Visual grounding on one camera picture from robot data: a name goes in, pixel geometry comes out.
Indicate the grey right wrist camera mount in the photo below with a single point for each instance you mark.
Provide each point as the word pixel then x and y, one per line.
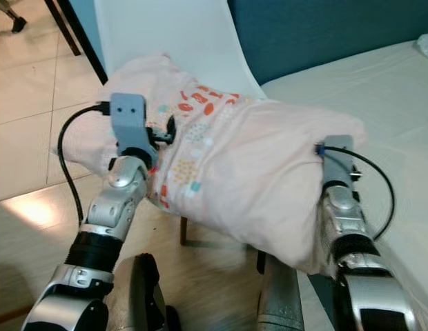
pixel 337 165

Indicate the thin dark table leg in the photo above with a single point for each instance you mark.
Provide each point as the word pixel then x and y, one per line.
pixel 63 27

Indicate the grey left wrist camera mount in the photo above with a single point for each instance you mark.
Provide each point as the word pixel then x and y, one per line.
pixel 130 124

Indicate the pink patterned pillow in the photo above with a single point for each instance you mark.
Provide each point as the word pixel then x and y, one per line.
pixel 262 179

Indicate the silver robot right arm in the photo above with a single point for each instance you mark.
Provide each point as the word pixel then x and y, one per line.
pixel 359 269

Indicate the clear plastic bag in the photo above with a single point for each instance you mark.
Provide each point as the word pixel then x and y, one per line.
pixel 426 45

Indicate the black frame post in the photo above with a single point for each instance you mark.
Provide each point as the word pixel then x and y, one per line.
pixel 86 41

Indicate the dark furniture foot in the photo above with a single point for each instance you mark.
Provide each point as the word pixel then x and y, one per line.
pixel 15 21

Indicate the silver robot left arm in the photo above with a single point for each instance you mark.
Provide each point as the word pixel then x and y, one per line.
pixel 110 214

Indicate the bed with pale sheet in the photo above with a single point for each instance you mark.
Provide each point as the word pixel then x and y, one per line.
pixel 393 103

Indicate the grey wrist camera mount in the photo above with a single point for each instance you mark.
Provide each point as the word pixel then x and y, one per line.
pixel 130 124
pixel 337 165

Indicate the white chair with wooden legs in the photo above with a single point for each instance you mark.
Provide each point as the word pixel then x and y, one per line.
pixel 166 31

